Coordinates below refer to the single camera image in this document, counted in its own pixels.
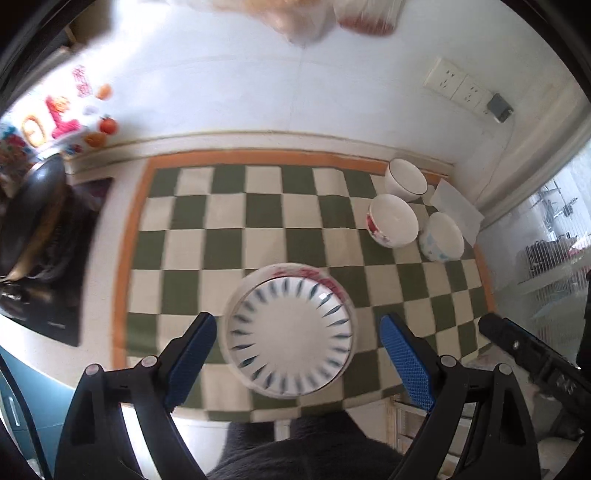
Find blue leaf pattern plate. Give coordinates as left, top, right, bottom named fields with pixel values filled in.
left=219, top=273, right=356, bottom=399

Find blue patterned white bowl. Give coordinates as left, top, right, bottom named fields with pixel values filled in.
left=419, top=212, right=465, bottom=263

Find pink floral plate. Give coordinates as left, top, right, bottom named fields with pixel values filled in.
left=219, top=263, right=356, bottom=372

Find red floral white bowl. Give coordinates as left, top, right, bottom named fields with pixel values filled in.
left=366, top=194, right=419, bottom=249

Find black rimmed white bowl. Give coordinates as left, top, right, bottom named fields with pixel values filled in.
left=384, top=158, right=428, bottom=202

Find green checkered mat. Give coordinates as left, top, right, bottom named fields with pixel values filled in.
left=112, top=150, right=490, bottom=422

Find blue cabinet front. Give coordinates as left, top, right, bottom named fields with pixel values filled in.
left=0, top=345, right=75, bottom=480

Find black gas stove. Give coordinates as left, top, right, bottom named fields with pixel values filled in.
left=1, top=177, right=113, bottom=347

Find white folded paper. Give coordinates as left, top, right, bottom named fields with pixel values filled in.
left=431, top=180, right=484, bottom=246

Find black plug adapter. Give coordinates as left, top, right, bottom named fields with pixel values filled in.
left=486, top=93, right=514, bottom=124

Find black cable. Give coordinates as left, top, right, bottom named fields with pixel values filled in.
left=0, top=354, right=52, bottom=480

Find colourful wall stickers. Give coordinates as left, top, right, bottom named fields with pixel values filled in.
left=1, top=64, right=120, bottom=159

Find white wall socket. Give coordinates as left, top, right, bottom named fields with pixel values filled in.
left=424, top=57, right=493, bottom=116

